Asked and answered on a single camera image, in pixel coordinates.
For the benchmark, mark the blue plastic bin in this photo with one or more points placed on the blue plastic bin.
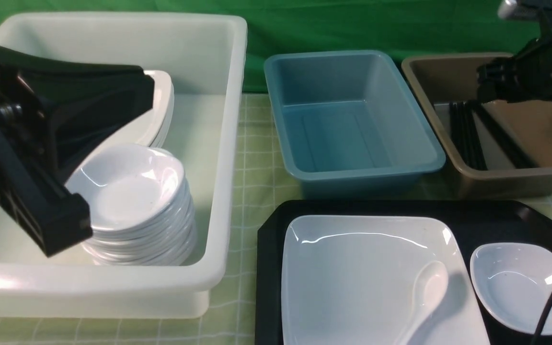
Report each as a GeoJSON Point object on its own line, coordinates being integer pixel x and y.
{"type": "Point", "coordinates": [349, 125]}

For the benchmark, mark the green backdrop cloth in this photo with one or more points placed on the green backdrop cloth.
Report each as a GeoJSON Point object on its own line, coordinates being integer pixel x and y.
{"type": "Point", "coordinates": [401, 28]}

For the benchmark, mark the stack of white square plates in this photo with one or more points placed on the stack of white square plates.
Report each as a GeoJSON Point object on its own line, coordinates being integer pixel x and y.
{"type": "Point", "coordinates": [150, 127]}

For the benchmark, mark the large white plastic tub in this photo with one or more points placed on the large white plastic tub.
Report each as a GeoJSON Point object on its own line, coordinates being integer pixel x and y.
{"type": "Point", "coordinates": [204, 54]}

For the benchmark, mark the black chopsticks in brown bin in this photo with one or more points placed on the black chopsticks in brown bin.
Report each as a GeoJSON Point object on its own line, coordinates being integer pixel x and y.
{"type": "Point", "coordinates": [464, 134]}

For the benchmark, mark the white square rice plate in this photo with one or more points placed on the white square rice plate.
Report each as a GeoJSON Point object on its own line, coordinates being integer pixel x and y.
{"type": "Point", "coordinates": [348, 280]}

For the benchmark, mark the small white sauce dish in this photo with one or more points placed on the small white sauce dish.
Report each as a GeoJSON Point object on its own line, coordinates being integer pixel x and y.
{"type": "Point", "coordinates": [513, 281]}

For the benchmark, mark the stack of white small bowls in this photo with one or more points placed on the stack of white small bowls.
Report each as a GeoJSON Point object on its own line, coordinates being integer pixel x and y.
{"type": "Point", "coordinates": [141, 208]}

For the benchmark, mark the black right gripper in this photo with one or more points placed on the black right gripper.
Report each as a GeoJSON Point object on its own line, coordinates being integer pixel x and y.
{"type": "Point", "coordinates": [526, 76]}

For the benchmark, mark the black serving tray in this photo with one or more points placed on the black serving tray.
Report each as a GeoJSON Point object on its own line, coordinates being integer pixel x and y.
{"type": "Point", "coordinates": [473, 223]}

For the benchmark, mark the white ceramic soup spoon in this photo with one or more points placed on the white ceramic soup spoon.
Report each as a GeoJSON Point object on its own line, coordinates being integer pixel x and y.
{"type": "Point", "coordinates": [429, 289]}

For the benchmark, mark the green checked tablecloth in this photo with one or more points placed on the green checked tablecloth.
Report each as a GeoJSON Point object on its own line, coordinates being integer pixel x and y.
{"type": "Point", "coordinates": [261, 184]}

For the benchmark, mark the brown plastic bin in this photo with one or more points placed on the brown plastic bin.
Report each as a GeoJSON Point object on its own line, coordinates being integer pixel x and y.
{"type": "Point", "coordinates": [436, 81]}

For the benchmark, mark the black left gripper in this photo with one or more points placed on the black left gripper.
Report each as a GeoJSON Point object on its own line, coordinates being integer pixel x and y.
{"type": "Point", "coordinates": [53, 114]}

